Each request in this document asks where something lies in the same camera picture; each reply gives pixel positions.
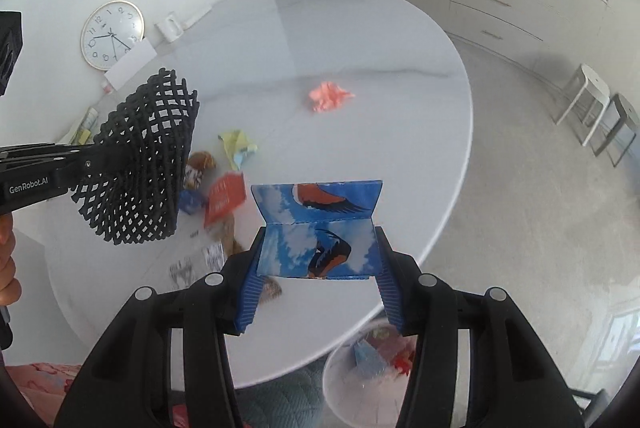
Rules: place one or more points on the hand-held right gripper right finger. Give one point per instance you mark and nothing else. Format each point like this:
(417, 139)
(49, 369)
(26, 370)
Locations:
(392, 303)

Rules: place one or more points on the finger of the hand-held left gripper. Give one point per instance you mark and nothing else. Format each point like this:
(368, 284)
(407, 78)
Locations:
(40, 150)
(80, 171)

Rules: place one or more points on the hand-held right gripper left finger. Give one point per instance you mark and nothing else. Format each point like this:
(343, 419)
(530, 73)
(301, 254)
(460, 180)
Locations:
(250, 298)

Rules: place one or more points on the red paper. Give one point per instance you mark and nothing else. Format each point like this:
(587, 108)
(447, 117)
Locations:
(404, 363)

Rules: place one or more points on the blue face mask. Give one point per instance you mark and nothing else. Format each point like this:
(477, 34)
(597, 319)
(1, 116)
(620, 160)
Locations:
(369, 360)

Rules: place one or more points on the black foam net sleeve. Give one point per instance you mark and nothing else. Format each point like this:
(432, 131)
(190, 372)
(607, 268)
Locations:
(145, 158)

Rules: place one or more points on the blue printed carton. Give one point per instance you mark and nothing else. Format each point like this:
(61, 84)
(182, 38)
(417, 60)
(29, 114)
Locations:
(300, 253)

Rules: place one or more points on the white translucent bin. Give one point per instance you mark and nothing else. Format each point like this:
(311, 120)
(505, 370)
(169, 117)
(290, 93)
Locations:
(345, 390)

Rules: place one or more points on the person's left hand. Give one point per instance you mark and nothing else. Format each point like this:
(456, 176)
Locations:
(7, 278)

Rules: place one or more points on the yellow sticky notes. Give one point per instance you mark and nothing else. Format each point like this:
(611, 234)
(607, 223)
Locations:
(82, 137)

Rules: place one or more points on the white tube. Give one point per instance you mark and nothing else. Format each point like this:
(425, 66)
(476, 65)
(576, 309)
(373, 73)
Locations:
(91, 118)

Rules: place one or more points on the white printed wrapper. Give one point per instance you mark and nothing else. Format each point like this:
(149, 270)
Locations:
(213, 255)

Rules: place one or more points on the brown clear wrapper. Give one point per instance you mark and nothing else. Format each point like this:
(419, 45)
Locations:
(230, 233)

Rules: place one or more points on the grey crumpled paper ball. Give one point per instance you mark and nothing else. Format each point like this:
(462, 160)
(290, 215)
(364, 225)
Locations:
(181, 272)

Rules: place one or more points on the small pink bottle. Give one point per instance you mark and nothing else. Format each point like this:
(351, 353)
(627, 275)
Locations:
(106, 86)

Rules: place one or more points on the red torn packet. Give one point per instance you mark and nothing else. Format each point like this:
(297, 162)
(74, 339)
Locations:
(225, 198)

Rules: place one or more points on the teal chair cushion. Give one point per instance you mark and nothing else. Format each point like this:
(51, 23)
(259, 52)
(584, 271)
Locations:
(285, 400)

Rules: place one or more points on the blue crumpled wrapper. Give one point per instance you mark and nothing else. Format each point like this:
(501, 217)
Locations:
(192, 202)

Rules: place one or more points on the white cardboard box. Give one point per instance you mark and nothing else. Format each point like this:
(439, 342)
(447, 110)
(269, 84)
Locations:
(132, 63)

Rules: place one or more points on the brown snack packet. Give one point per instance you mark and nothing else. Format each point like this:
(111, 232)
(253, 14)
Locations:
(200, 166)

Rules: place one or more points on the yellow crumpled paper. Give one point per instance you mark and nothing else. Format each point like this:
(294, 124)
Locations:
(237, 146)

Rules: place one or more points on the white mug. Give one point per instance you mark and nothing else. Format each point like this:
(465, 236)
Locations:
(167, 27)

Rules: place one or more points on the pink floral cloth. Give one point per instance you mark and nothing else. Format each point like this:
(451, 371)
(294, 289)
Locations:
(40, 395)

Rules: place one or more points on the pink crumpled paper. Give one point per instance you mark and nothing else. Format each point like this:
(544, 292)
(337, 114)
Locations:
(327, 97)

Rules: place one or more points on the white stool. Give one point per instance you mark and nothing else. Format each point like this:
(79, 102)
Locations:
(582, 101)

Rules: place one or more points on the grey stool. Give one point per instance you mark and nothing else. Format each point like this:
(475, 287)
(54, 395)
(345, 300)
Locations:
(617, 128)

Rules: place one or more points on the round white wall clock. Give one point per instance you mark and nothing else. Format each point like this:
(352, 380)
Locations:
(112, 36)

